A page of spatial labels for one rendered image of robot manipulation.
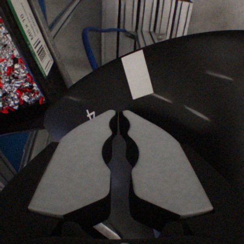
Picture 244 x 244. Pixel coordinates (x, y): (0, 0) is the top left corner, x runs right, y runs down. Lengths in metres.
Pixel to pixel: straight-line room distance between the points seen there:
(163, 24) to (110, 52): 0.32
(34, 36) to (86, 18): 0.88
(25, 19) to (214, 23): 1.10
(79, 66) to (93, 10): 0.37
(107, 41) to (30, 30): 0.85
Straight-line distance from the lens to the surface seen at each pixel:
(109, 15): 1.03
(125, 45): 1.09
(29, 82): 0.30
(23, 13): 0.25
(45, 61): 0.27
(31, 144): 0.82
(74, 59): 1.25
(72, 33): 1.17
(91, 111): 0.16
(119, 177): 0.17
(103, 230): 0.27
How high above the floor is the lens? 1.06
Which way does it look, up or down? 43 degrees down
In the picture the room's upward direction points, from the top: 178 degrees clockwise
